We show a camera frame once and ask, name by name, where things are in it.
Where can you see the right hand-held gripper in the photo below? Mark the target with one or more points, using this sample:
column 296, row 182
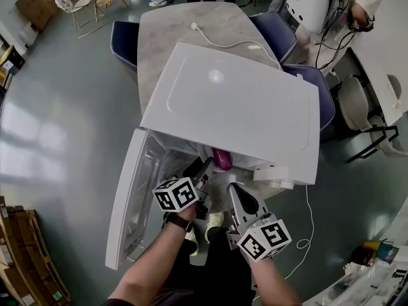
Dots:
column 264, row 239

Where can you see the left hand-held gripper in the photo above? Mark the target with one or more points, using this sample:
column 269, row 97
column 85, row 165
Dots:
column 178, row 194

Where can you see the purple eggplant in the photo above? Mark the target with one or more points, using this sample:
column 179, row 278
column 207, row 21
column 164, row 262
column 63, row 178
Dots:
column 222, row 160

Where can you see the person's left forearm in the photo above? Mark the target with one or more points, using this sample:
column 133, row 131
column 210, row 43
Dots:
column 153, row 260

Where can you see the person's right forearm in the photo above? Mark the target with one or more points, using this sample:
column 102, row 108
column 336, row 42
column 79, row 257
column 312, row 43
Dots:
column 271, row 282

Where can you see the person's pale green shoe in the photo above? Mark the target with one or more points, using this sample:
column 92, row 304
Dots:
column 215, row 222
column 193, row 241

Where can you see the black wrist watch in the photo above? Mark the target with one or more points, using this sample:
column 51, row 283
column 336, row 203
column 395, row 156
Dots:
column 178, row 223

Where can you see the person's black trousers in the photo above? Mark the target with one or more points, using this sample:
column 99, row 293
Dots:
column 223, row 266

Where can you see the dark blue padded chair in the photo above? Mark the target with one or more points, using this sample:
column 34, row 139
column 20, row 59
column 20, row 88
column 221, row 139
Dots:
column 124, row 45
column 320, row 97
column 275, row 35

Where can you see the cluttered white workbench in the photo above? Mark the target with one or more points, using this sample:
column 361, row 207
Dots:
column 366, row 276

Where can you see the stack of wooden pallets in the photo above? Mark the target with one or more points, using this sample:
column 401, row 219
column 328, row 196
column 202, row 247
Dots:
column 25, row 250

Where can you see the white dome-shaped robot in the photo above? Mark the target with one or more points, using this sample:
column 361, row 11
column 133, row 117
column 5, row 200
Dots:
column 307, row 3

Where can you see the white desk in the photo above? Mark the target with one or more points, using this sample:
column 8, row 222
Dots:
column 379, row 53

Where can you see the black and yellow box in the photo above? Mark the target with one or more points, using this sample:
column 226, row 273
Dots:
column 11, row 57

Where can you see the brown cardboard boxes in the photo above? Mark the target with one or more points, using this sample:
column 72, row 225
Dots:
column 36, row 8

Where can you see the beige chair with black frame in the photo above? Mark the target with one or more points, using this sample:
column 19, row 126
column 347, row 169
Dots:
column 352, row 102

